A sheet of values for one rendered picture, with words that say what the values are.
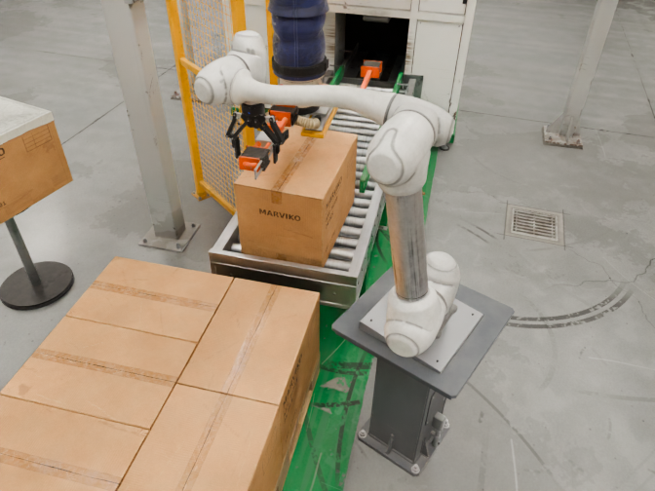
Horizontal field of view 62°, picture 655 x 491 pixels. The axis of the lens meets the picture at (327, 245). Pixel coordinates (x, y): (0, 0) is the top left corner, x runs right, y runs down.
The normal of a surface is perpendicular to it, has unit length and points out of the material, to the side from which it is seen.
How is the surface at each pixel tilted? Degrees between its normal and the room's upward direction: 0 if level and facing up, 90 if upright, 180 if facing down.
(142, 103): 91
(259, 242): 90
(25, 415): 0
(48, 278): 0
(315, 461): 0
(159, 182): 90
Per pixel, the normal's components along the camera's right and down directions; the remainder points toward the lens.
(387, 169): -0.48, 0.49
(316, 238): -0.28, 0.60
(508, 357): 0.01, -0.78
